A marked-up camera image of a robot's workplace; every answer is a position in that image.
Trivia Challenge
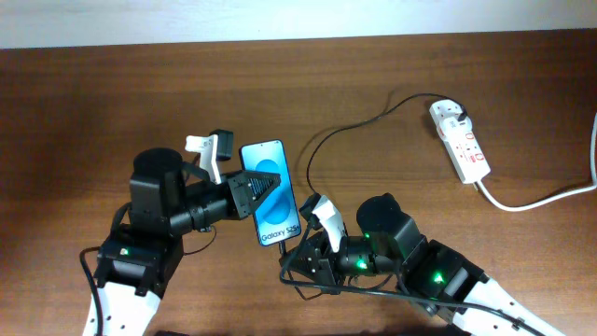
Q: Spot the blue screen smartphone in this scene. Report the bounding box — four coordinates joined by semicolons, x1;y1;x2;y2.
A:
240;139;301;246

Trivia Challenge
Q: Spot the black charging cable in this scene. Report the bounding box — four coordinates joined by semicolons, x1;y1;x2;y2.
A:
278;92;469;256

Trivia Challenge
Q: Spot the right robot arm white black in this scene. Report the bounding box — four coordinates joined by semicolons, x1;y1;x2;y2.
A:
279;193;559;336

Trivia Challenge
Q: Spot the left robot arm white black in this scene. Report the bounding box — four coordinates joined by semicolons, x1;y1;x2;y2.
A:
83;147;281;335

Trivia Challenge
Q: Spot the white charger plug adapter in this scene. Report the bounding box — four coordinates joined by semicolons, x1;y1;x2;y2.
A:
438;117;472;142

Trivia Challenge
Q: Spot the white power strip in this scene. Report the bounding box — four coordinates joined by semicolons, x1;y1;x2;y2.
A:
429;99;491;184

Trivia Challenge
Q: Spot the white power strip cord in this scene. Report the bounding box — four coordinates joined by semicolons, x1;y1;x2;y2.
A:
473;111;597;213

